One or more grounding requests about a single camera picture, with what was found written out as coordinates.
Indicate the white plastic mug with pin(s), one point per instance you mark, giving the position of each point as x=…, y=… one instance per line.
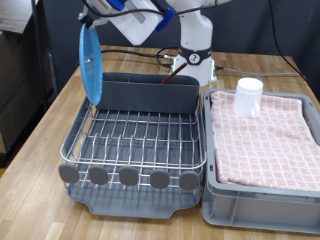
x=246, y=96

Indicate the dark backdrop curtain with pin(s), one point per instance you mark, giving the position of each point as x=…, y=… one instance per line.
x=253, y=26

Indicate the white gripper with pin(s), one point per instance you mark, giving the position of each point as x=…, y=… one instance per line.
x=136, y=28

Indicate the grey dish drying rack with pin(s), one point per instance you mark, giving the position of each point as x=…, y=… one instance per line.
x=133, y=208

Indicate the blue plate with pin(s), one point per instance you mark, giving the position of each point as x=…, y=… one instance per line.
x=90, y=66

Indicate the dark grey cutlery holder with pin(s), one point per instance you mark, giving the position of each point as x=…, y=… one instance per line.
x=150, y=96

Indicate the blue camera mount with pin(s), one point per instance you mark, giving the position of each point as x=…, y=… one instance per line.
x=165, y=20

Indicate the black metal pole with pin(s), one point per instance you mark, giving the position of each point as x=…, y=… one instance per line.
x=39, y=50

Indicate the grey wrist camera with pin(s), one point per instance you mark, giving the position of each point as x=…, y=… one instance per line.
x=100, y=5

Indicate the grey plastic crate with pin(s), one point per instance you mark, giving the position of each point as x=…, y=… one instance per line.
x=260, y=213

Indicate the brown wooden spoon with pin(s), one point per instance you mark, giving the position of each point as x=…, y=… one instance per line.
x=173, y=74

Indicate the dark grey shelf board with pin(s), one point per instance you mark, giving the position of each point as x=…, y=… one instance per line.
x=13, y=13

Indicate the pink checked towel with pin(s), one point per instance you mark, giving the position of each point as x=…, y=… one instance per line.
x=260, y=150

